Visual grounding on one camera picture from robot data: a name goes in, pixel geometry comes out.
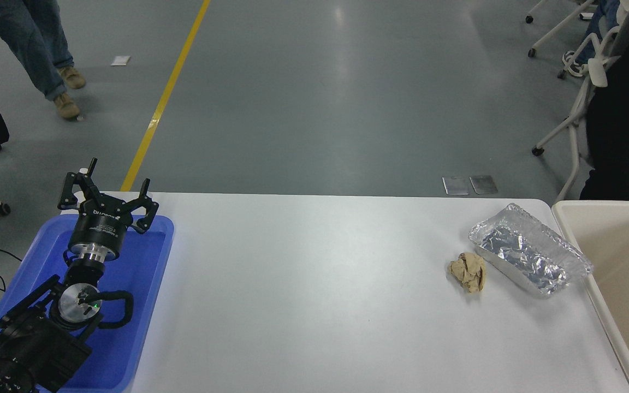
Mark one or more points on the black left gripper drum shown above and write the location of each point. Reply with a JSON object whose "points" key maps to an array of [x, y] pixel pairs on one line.
{"points": [[99, 229]]}

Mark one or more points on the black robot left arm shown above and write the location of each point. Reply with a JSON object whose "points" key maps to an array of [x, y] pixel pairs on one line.
{"points": [[36, 344]]}

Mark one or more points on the blue plastic tray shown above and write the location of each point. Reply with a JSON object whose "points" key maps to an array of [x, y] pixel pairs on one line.
{"points": [[145, 284]]}

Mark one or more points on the white paper scrap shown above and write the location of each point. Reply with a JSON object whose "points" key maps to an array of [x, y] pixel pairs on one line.
{"points": [[120, 60]]}

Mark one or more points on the metal floor plate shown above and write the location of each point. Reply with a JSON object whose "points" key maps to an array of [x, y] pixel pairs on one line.
{"points": [[484, 184], [455, 185]]}

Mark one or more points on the crumpled tan paper ball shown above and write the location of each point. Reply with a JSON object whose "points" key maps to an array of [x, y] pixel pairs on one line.
{"points": [[468, 272]]}

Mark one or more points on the crinkled foil tray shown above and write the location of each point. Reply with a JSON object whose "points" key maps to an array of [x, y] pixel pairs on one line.
{"points": [[527, 251]]}

